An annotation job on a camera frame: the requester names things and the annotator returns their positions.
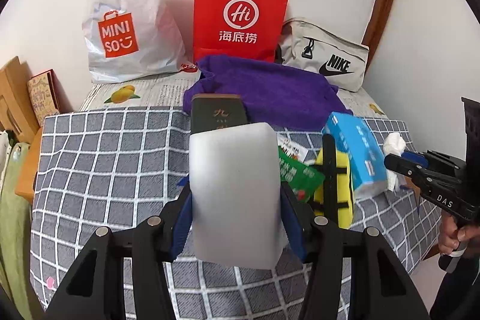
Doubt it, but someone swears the white tissue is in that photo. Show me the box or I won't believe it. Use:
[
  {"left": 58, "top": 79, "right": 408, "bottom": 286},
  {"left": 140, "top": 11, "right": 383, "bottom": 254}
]
[{"left": 382, "top": 132, "right": 406, "bottom": 192}]

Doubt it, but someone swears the yellow black shin guard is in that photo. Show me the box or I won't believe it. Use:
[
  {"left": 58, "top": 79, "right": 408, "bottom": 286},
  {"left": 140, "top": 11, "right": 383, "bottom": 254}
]
[{"left": 312, "top": 147, "right": 356, "bottom": 230}]

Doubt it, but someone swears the white foam sponge block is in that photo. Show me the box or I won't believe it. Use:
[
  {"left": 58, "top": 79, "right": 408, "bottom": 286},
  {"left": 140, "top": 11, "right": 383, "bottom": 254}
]
[{"left": 189, "top": 122, "right": 286, "bottom": 270}]

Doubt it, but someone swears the right hand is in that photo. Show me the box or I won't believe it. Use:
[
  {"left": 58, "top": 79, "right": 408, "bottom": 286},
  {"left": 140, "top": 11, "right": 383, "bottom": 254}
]
[{"left": 438, "top": 211, "right": 480, "bottom": 257}]

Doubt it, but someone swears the blue tissue pack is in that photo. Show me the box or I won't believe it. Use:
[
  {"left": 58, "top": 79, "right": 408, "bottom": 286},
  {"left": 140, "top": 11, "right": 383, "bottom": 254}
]
[{"left": 322, "top": 112, "right": 387, "bottom": 201}]

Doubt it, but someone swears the green fruit flyer packet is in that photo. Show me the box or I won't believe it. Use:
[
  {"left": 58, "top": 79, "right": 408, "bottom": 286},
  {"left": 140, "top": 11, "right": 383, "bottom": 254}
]
[{"left": 278, "top": 148, "right": 325, "bottom": 203}]

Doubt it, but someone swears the purple fleece towel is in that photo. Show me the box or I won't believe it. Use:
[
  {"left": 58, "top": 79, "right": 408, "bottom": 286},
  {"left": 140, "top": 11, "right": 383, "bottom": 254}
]
[{"left": 183, "top": 55, "right": 352, "bottom": 131}]

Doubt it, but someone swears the dark green tea tin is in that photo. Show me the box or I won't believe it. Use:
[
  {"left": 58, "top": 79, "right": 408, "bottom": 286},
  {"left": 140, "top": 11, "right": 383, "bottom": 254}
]
[{"left": 190, "top": 93, "right": 248, "bottom": 134}]

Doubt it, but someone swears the newspaper print pillow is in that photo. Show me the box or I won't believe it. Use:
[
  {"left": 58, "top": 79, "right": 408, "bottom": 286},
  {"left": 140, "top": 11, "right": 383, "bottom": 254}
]
[{"left": 79, "top": 74, "right": 387, "bottom": 119}]

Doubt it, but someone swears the grey Nike bag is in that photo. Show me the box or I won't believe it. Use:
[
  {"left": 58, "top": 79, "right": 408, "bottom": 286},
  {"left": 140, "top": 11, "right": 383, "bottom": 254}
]
[{"left": 277, "top": 17, "right": 369, "bottom": 92}]

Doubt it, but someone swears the wooden headboard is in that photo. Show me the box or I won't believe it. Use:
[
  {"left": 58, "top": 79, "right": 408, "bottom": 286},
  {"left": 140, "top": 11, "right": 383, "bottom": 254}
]
[{"left": 1, "top": 56, "right": 42, "bottom": 204}]

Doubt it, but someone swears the white Miniso plastic bag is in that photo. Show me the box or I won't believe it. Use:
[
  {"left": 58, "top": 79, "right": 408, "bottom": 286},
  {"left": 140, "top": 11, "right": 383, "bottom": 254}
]
[{"left": 82, "top": 0, "right": 187, "bottom": 83}]

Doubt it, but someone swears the red Haidilao paper bag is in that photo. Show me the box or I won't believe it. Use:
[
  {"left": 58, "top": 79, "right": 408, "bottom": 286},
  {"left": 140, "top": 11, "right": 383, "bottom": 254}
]
[{"left": 193, "top": 0, "right": 288, "bottom": 62}]

